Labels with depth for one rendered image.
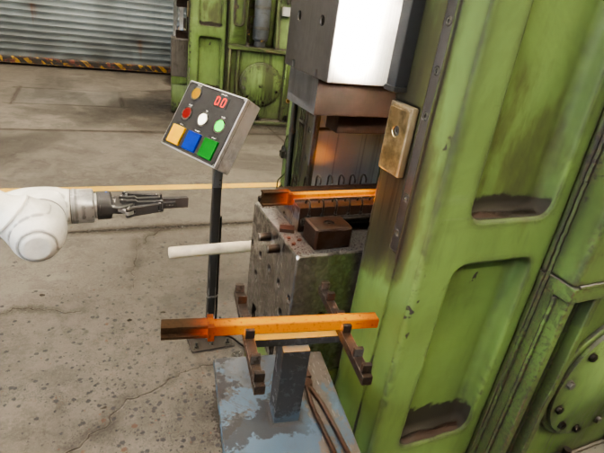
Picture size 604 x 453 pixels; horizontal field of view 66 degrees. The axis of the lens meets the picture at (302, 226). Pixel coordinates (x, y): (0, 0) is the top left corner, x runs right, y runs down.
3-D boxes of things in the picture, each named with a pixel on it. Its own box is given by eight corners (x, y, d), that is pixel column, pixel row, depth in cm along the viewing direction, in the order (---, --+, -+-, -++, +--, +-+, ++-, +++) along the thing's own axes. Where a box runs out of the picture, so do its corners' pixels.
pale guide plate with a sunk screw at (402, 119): (396, 178, 115) (412, 109, 107) (377, 165, 122) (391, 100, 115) (404, 178, 116) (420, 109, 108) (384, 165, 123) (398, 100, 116)
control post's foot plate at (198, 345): (190, 355, 219) (191, 340, 215) (182, 325, 237) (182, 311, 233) (235, 347, 227) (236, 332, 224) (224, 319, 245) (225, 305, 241)
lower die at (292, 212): (297, 231, 143) (300, 206, 139) (274, 204, 159) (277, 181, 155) (410, 223, 160) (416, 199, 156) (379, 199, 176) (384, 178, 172)
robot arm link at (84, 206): (73, 230, 119) (98, 228, 121) (69, 197, 115) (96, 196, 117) (73, 215, 126) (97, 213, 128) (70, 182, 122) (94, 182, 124)
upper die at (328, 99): (313, 115, 127) (318, 79, 123) (286, 98, 143) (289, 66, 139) (436, 119, 144) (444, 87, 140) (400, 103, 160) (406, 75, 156)
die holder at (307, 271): (279, 379, 148) (297, 257, 128) (244, 308, 178) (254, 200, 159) (423, 349, 170) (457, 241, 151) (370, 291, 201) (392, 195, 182)
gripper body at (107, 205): (95, 211, 128) (131, 209, 131) (97, 225, 121) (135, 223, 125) (93, 185, 124) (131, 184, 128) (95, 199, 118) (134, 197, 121)
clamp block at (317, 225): (313, 251, 133) (316, 230, 130) (301, 236, 140) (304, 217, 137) (350, 247, 138) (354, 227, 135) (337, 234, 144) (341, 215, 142)
